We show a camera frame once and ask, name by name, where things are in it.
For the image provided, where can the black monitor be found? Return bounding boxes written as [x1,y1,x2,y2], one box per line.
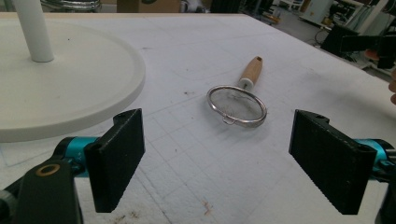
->
[319,23,360,59]

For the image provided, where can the black chair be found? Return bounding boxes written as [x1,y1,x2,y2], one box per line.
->
[209,0,243,14]

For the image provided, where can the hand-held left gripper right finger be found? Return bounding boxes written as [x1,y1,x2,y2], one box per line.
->
[288,109,396,216]

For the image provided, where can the brown cardboard box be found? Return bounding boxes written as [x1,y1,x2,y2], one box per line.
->
[116,0,182,14]

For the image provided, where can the white round stand with pole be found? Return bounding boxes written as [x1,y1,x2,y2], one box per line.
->
[0,0,147,144]

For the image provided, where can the white cabinet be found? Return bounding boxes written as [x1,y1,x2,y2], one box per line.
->
[299,0,334,26]

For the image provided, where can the chrome metal ring frame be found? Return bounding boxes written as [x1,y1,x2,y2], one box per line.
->
[40,0,103,12]

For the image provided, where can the metal mesh strainer wooden handle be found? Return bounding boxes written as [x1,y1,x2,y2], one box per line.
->
[205,55,268,129]

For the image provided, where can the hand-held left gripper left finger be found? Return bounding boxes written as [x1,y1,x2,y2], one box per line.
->
[53,107,146,214]

